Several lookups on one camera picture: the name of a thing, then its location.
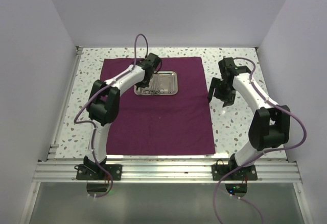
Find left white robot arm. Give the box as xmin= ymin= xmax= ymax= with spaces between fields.
xmin=83 ymin=53 xmax=162 ymax=180

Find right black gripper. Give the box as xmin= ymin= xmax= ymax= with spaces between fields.
xmin=207 ymin=77 xmax=237 ymax=108

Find aluminium left side rail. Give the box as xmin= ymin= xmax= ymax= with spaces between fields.
xmin=46 ymin=46 xmax=84 ymax=161

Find aluminium front rail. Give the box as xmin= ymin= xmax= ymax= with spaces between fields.
xmin=32 ymin=158 xmax=301 ymax=183

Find purple surgical wrap cloth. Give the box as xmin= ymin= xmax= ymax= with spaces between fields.
xmin=95 ymin=57 xmax=215 ymax=156

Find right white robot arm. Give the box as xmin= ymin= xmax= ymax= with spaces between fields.
xmin=207 ymin=57 xmax=290 ymax=180

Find steel forceps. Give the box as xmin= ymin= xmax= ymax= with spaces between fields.
xmin=137 ymin=87 xmax=151 ymax=94

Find steel surgical scissors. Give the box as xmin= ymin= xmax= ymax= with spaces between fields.
xmin=150 ymin=74 xmax=165 ymax=95

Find aluminium rail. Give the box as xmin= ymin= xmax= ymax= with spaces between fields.
xmin=46 ymin=46 xmax=84 ymax=161
xmin=32 ymin=158 xmax=301 ymax=183

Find steel instrument tray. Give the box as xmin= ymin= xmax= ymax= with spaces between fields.
xmin=134 ymin=71 xmax=178 ymax=96

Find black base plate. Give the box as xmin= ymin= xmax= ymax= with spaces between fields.
xmin=74 ymin=164 xmax=123 ymax=181
xmin=211 ymin=164 xmax=258 ymax=181

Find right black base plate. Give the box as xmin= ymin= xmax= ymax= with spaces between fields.
xmin=211 ymin=164 xmax=258 ymax=181

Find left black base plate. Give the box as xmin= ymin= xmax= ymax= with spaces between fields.
xmin=74 ymin=164 xmax=123 ymax=181

